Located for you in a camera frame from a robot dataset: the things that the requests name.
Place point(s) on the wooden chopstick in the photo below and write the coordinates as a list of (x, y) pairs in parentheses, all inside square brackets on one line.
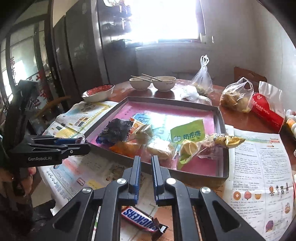
[(151, 77), (141, 78)]

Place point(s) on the brown chocolate bar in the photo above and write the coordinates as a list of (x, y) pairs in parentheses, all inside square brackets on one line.
[(138, 217)]

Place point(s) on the dark wooden chair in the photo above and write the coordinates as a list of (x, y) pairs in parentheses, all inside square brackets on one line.
[(242, 74)]

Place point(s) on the colourful illustrated newspaper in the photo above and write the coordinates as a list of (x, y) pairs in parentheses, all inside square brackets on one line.
[(87, 111)]

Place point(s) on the plastic bag of fried food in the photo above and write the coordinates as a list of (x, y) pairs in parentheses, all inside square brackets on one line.
[(235, 99)]

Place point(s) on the red tissue pack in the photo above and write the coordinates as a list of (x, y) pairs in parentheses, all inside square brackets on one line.
[(266, 109)]

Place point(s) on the plain orange snack wrapper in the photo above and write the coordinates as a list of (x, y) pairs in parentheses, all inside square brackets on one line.
[(124, 148)]

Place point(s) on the crumpled clear plastic bag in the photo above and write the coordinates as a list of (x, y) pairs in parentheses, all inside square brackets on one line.
[(194, 96)]

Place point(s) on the dark snack packet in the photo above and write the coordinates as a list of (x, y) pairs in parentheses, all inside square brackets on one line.
[(116, 129)]

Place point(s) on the clear reddish cake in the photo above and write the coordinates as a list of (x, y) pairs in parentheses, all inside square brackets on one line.
[(208, 150)]

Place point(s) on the glass door with red decals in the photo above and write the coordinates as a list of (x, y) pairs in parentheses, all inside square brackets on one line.
[(23, 64)]

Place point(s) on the green snack packet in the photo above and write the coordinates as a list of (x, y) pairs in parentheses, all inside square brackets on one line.
[(187, 134)]

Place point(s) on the dark refrigerator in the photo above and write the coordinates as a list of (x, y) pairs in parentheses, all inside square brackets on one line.
[(85, 46)]

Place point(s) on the shallow dark cardboard box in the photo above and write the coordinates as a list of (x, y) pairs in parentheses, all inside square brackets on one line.
[(203, 174)]

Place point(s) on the small dark candy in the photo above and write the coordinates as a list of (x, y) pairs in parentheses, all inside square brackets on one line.
[(81, 140)]

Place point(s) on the curved wooden chair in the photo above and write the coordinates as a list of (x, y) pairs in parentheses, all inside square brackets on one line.
[(53, 104)]

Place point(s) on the white ceramic bowl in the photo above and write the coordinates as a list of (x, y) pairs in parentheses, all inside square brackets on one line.
[(164, 84), (140, 84)]

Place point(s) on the bright window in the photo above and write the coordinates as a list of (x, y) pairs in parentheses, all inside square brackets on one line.
[(166, 18)]

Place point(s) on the red patterned bowl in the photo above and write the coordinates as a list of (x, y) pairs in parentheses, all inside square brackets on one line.
[(97, 96)]

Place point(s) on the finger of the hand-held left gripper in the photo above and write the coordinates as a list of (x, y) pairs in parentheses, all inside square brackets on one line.
[(74, 151), (64, 141)]

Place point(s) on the newspaper with green heading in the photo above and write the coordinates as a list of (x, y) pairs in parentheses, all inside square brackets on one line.
[(92, 164)]

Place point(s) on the yellow snack bar packet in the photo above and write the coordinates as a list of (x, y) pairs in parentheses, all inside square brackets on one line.
[(227, 140)]

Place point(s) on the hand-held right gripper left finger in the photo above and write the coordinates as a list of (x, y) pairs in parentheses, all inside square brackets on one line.
[(138, 180)]

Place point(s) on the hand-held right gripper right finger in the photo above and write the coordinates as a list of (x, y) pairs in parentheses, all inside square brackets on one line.
[(154, 176)]

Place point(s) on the tied clear plastic bag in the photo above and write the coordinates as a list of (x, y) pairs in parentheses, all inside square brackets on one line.
[(203, 78)]

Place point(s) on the person's left hand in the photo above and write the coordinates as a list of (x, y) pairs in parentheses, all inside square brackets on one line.
[(32, 171)]

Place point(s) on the orange and white medicine bottle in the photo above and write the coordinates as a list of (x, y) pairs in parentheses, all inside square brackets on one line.
[(291, 127)]

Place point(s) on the orange printed newspaper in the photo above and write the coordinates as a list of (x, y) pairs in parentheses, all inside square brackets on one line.
[(164, 216)]

